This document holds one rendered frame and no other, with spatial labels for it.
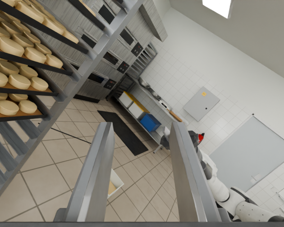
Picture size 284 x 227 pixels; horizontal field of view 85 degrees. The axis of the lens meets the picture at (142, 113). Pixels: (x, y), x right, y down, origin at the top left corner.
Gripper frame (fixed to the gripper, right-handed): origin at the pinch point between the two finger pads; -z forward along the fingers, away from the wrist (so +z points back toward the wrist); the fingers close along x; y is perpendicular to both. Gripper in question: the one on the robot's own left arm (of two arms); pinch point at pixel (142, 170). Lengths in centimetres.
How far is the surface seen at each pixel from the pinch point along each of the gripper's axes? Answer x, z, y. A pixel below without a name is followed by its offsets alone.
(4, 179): -57, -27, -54
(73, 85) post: -23, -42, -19
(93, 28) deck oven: -66, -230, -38
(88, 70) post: -18, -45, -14
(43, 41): -35, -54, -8
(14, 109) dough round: -38, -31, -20
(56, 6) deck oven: -112, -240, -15
